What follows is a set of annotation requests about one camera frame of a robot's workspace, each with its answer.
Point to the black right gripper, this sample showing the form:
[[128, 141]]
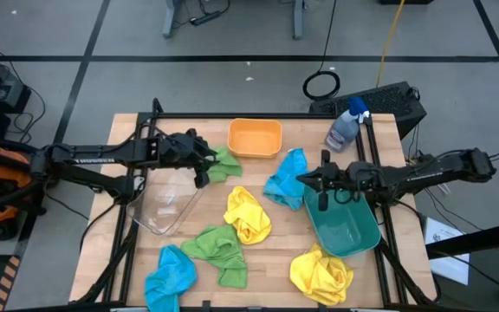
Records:
[[345, 180]]

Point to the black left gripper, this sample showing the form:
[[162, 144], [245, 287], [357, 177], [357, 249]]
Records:
[[180, 151]]

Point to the green microfiber towel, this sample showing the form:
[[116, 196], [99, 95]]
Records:
[[219, 251], [228, 167]]

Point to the blue microfiber towel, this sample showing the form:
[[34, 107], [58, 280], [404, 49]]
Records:
[[169, 277], [284, 182]]

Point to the teal plastic basket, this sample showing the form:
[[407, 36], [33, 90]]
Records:
[[345, 229]]

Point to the yellow microfiber towel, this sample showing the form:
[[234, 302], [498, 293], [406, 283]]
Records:
[[247, 216], [319, 277]]

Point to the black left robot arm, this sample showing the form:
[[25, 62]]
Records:
[[102, 156]]

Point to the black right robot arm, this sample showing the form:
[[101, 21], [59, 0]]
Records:
[[427, 173]]

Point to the orange plastic basket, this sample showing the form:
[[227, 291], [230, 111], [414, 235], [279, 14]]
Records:
[[254, 138]]

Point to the spray bottle with blue trigger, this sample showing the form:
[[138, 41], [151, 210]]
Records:
[[340, 134]]

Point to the clear plastic basket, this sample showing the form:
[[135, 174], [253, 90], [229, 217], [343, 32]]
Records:
[[163, 208]]

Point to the black table edge clip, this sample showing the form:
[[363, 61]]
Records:
[[322, 308], [206, 307]]

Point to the black power strip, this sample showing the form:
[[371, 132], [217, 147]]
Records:
[[206, 18]]

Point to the grey desk leg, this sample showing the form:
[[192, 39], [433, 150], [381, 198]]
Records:
[[298, 19], [170, 19]]

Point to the white printed paper sheet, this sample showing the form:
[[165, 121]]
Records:
[[453, 271]]

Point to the black metal beam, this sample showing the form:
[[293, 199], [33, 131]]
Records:
[[483, 240]]

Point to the orange black round device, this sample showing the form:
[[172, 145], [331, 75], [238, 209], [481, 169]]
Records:
[[7, 173]]

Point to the black metal table frame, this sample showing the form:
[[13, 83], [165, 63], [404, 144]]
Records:
[[180, 116]]

